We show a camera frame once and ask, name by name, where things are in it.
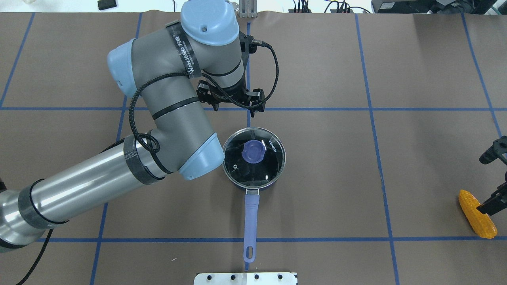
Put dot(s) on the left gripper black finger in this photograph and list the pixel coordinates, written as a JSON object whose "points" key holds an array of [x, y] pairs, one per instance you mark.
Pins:
{"points": [[257, 106], [206, 94]]}

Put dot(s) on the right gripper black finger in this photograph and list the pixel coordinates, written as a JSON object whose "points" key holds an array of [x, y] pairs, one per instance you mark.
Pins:
{"points": [[495, 203], [498, 150]]}

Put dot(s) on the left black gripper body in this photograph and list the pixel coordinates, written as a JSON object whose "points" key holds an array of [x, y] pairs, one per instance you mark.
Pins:
{"points": [[238, 95]]}

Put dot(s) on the yellow plastic corn cob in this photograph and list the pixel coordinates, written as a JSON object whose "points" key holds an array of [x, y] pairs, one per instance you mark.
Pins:
{"points": [[480, 223]]}

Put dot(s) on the glass pot lid purple knob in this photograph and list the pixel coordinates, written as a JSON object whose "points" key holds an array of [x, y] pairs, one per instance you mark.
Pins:
{"points": [[254, 158]]}

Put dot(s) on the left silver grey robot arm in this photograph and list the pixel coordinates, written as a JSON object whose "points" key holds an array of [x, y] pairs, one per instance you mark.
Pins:
{"points": [[168, 74]]}

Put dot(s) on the blue tape center vertical line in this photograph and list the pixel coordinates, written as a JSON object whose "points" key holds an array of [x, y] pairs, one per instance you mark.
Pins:
{"points": [[248, 114]]}

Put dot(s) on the blue tape right vertical line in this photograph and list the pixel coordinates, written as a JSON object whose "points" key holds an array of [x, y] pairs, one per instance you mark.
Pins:
{"points": [[377, 152]]}

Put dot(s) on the small black box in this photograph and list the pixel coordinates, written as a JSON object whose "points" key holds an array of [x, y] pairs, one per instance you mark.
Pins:
{"points": [[103, 5]]}

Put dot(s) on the blue tape far-right vertical line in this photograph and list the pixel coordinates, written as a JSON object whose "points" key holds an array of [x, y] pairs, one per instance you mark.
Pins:
{"points": [[480, 76]]}

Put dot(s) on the black equipment on bench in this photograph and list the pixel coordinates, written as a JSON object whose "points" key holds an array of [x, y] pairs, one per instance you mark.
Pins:
{"points": [[432, 6]]}

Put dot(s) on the white metal plate with holes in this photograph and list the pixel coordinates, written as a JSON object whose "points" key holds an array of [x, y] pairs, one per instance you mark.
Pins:
{"points": [[247, 278]]}

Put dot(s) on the blue tape upper horizontal line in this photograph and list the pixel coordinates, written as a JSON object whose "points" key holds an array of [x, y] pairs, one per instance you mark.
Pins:
{"points": [[269, 109]]}

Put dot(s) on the blue tape horizontal line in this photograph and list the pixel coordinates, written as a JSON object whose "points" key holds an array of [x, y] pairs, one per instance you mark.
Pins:
{"points": [[276, 239], [269, 109]]}

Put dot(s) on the blue tape lower horizontal line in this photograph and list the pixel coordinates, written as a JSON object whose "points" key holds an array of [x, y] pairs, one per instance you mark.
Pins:
{"points": [[276, 239]]}

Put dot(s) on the dark pot with purple handle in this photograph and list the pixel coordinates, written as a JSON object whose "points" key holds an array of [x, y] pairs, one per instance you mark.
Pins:
{"points": [[251, 206]]}

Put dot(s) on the grey metal bracket table edge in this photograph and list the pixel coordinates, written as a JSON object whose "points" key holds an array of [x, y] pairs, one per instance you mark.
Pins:
{"points": [[247, 9]]}

